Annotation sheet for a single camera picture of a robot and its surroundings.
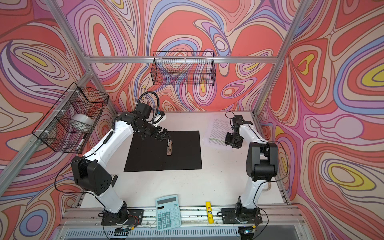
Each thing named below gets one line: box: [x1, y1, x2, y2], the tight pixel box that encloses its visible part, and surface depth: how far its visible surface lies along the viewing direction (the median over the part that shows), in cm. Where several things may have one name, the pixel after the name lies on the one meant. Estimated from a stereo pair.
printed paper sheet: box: [203, 118, 233, 147], surface depth 109 cm
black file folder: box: [124, 130, 203, 172], surface depth 95 cm
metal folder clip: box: [166, 139, 173, 156], surface depth 100 cm
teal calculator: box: [155, 194, 182, 232], surface depth 75 cm
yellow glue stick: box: [206, 201, 214, 224], surface depth 75 cm
